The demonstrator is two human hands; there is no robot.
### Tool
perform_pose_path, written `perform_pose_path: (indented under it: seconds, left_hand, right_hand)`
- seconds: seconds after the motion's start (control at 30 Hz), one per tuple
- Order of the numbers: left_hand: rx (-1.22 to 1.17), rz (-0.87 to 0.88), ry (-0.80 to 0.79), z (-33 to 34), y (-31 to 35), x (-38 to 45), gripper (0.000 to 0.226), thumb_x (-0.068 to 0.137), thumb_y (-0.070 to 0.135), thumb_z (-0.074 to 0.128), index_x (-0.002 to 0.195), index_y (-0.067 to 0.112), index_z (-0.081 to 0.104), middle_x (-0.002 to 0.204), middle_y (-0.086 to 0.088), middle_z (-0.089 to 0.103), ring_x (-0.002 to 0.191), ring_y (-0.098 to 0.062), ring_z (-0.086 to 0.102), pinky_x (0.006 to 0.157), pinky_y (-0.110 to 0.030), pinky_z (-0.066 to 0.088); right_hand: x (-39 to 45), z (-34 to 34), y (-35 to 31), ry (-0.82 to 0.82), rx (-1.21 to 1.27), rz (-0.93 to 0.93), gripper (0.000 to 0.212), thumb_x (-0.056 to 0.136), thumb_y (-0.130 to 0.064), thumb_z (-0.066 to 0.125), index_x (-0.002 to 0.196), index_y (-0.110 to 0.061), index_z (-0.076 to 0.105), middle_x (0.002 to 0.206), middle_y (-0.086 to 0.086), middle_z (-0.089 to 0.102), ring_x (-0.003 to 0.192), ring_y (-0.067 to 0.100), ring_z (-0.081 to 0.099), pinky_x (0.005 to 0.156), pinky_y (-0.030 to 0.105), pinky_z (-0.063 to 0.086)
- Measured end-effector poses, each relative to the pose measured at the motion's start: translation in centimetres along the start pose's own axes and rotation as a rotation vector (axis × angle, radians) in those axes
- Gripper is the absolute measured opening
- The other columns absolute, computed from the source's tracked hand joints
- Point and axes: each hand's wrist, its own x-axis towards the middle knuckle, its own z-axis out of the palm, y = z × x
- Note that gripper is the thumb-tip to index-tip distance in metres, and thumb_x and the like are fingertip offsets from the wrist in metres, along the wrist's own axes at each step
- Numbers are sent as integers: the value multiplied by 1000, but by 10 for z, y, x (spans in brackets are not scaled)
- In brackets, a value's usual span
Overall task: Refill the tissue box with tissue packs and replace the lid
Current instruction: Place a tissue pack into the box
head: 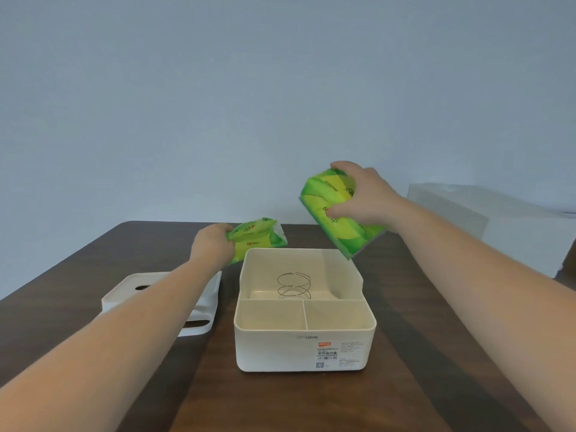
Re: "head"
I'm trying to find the person's right forearm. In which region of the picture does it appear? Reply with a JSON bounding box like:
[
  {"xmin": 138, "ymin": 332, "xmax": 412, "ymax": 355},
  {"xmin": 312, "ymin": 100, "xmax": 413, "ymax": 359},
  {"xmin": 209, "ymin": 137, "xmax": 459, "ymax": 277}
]
[{"xmin": 388, "ymin": 197, "xmax": 576, "ymax": 432}]

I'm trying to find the person's left forearm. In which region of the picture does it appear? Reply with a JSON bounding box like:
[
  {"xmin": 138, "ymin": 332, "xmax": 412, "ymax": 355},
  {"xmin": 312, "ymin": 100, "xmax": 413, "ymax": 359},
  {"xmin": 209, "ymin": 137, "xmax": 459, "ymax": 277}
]
[{"xmin": 0, "ymin": 257, "xmax": 212, "ymax": 432}]

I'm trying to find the person's left hand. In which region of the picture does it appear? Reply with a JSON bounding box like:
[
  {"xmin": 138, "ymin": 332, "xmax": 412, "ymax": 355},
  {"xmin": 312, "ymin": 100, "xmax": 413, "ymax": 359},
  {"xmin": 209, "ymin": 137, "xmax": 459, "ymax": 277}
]
[{"xmin": 190, "ymin": 223, "xmax": 236, "ymax": 269}]

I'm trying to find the person's right hand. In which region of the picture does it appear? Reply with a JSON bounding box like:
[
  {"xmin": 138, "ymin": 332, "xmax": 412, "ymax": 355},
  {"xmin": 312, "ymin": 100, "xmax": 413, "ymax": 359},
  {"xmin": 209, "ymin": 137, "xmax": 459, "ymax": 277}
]
[{"xmin": 325, "ymin": 161, "xmax": 407, "ymax": 234}]

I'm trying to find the green tissue pack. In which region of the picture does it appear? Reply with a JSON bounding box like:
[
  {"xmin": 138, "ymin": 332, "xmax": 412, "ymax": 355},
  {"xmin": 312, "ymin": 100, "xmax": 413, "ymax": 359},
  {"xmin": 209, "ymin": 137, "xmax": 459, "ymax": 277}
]
[{"xmin": 299, "ymin": 168, "xmax": 389, "ymax": 260}]

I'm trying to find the green tissue wrapper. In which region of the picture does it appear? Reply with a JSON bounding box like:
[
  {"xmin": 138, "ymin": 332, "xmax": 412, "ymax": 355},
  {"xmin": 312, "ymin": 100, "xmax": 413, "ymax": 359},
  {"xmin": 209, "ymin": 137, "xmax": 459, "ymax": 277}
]
[{"xmin": 225, "ymin": 217, "xmax": 289, "ymax": 266}]

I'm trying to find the white tissue box lid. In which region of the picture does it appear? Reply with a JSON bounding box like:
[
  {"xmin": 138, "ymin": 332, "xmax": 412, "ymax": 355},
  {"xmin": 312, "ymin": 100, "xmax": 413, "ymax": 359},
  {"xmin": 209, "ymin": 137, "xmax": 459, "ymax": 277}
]
[{"xmin": 101, "ymin": 271, "xmax": 223, "ymax": 338}]

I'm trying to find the metal coil spring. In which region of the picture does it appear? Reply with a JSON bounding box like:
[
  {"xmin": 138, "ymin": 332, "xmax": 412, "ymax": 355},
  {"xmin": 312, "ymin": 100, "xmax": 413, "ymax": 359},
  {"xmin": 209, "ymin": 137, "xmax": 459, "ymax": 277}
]
[{"xmin": 277, "ymin": 272, "xmax": 313, "ymax": 300}]

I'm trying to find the white tissue box base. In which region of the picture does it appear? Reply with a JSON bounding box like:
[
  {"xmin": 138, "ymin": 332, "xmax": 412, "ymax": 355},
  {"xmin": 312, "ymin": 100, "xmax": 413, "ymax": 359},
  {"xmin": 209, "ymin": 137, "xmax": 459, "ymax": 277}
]
[{"xmin": 233, "ymin": 247, "xmax": 377, "ymax": 373}]

